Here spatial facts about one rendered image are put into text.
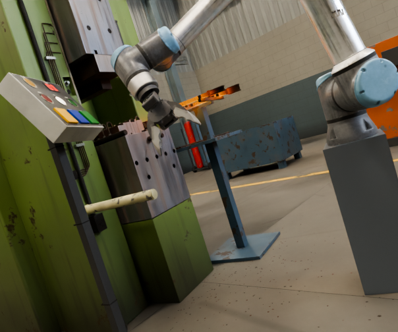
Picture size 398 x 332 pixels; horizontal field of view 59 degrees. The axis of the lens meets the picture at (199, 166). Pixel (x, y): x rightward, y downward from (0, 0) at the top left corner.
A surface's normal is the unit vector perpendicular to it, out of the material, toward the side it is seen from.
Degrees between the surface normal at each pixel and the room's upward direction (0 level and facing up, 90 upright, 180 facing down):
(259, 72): 90
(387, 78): 95
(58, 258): 90
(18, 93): 90
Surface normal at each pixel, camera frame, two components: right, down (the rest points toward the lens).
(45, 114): -0.11, 0.11
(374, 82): 0.14, 0.11
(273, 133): -0.58, 0.24
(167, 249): 0.81, -0.22
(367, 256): -0.38, 0.18
